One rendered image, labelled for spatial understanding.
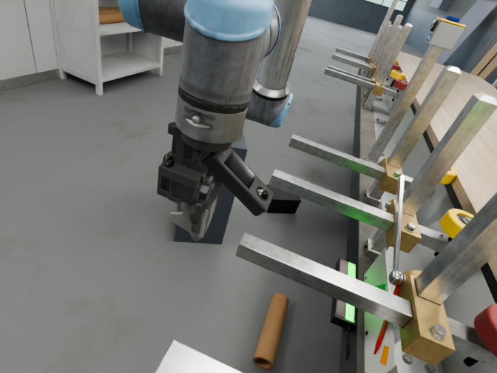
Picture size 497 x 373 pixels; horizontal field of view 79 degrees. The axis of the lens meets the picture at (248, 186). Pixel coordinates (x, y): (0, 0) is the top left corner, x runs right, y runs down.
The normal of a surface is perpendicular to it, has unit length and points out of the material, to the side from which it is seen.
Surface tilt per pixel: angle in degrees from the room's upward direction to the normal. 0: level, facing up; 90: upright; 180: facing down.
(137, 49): 90
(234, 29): 87
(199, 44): 90
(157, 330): 0
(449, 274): 90
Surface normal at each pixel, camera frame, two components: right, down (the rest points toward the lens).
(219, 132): 0.29, 0.63
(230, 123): 0.55, 0.60
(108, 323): 0.23, -0.78
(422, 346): -0.30, 0.51
